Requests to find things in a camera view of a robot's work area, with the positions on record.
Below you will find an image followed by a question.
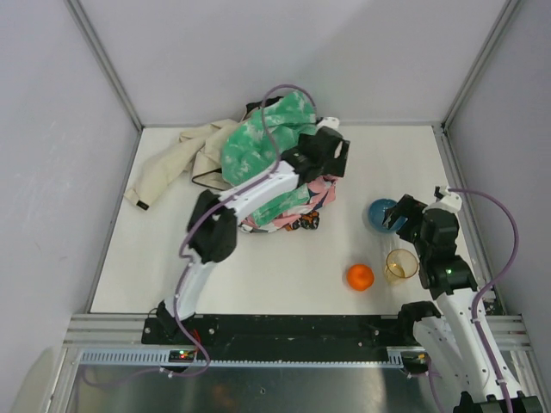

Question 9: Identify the purple cable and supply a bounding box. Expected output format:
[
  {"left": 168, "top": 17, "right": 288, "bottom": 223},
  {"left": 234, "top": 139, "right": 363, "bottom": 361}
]
[
  {"left": 423, "top": 187, "right": 519, "bottom": 413},
  {"left": 81, "top": 83, "right": 319, "bottom": 385}
]

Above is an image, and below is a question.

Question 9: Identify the grey slotted cable duct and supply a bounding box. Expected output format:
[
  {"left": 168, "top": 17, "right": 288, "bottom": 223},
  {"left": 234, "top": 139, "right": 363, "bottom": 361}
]
[{"left": 80, "top": 347, "right": 424, "bottom": 368}]

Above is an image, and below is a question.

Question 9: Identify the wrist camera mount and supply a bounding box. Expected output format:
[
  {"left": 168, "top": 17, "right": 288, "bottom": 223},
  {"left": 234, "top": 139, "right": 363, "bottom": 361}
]
[
  {"left": 431, "top": 186, "right": 462, "bottom": 213},
  {"left": 316, "top": 117, "right": 340, "bottom": 131}
]

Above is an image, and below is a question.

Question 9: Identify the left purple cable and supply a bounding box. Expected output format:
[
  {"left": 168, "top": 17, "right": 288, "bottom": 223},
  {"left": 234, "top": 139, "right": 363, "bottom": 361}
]
[{"left": 81, "top": 83, "right": 319, "bottom": 385}]

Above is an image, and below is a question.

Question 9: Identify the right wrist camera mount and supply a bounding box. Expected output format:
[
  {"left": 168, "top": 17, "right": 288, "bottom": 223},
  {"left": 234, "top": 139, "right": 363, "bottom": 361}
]
[{"left": 431, "top": 186, "right": 462, "bottom": 213}]

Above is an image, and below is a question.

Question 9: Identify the blue bowl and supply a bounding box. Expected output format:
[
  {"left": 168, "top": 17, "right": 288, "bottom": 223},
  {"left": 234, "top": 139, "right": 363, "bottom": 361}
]
[{"left": 367, "top": 198, "right": 406, "bottom": 234}]

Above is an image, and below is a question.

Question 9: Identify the orange fruit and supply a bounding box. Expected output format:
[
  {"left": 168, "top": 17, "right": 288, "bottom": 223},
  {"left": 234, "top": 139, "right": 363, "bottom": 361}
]
[{"left": 346, "top": 264, "right": 375, "bottom": 292}]

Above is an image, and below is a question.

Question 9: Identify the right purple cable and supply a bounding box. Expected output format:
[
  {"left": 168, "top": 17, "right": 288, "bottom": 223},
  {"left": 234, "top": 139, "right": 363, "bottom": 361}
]
[{"left": 423, "top": 187, "right": 519, "bottom": 413}]

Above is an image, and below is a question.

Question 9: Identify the black orange floral cloth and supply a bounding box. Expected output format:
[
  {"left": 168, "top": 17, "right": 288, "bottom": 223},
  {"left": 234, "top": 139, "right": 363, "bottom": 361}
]
[{"left": 285, "top": 210, "right": 320, "bottom": 231}]

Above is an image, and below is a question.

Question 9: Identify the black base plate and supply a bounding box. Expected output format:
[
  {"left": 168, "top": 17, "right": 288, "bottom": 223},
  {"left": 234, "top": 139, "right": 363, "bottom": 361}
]
[{"left": 142, "top": 314, "right": 416, "bottom": 348}]

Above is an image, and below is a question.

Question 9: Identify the pink patterned cloth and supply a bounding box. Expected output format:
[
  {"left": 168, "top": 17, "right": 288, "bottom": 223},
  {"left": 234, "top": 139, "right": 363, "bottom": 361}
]
[{"left": 238, "top": 176, "right": 338, "bottom": 233}]

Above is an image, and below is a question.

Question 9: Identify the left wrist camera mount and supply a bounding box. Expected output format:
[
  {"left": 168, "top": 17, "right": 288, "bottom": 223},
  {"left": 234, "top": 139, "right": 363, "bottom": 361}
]
[{"left": 316, "top": 117, "right": 340, "bottom": 131}]

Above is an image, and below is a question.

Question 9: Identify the transparent yellow cup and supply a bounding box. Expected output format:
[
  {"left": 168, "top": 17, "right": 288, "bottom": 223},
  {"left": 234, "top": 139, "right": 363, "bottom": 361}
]
[{"left": 384, "top": 249, "right": 419, "bottom": 286}]

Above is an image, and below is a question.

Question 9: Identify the green white cloth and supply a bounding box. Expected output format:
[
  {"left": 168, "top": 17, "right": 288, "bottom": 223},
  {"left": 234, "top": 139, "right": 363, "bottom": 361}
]
[{"left": 220, "top": 90, "right": 319, "bottom": 225}]

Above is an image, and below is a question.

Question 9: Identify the beige cloth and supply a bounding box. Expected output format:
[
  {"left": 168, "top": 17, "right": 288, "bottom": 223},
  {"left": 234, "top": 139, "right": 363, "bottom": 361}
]
[{"left": 124, "top": 119, "right": 241, "bottom": 210}]

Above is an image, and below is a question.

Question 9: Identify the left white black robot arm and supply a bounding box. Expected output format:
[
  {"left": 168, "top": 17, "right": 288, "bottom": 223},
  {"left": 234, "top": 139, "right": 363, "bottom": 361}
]
[{"left": 156, "top": 126, "right": 350, "bottom": 337}]

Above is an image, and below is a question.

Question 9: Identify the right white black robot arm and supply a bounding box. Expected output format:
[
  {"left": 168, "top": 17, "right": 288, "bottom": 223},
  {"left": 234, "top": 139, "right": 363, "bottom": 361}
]
[{"left": 382, "top": 187, "right": 543, "bottom": 412}]

